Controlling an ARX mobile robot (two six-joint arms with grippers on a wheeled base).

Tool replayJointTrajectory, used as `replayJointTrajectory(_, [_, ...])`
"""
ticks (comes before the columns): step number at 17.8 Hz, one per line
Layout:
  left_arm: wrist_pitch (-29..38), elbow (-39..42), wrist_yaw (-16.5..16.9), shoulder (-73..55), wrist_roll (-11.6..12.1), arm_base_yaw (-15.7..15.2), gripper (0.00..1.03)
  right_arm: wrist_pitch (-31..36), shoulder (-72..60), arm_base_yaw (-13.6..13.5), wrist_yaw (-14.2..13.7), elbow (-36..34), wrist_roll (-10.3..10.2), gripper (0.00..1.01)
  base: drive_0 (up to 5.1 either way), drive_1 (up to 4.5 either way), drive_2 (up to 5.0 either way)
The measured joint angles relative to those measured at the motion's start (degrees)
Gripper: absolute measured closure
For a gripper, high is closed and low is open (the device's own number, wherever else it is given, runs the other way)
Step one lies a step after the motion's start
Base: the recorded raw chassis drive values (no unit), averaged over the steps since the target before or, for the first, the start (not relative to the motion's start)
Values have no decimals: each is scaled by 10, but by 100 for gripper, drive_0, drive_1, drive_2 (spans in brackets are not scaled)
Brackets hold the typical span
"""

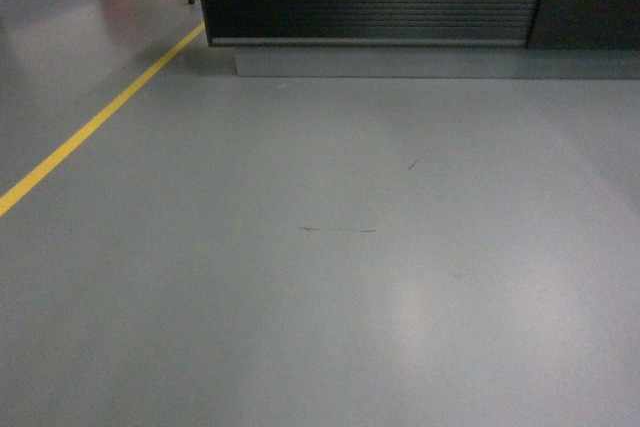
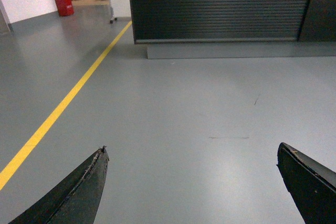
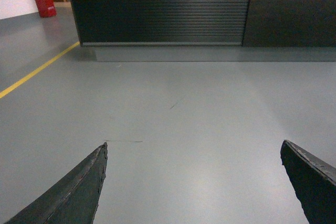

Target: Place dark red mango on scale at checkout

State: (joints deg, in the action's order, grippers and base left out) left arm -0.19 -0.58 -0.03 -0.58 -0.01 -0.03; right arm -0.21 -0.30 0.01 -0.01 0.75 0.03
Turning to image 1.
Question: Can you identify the black checkout counter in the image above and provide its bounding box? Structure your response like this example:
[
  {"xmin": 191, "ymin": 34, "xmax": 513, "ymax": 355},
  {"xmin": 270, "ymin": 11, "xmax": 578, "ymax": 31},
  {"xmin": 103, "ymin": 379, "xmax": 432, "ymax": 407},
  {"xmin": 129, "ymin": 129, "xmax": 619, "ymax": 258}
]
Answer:
[{"xmin": 201, "ymin": 0, "xmax": 639, "ymax": 80}]

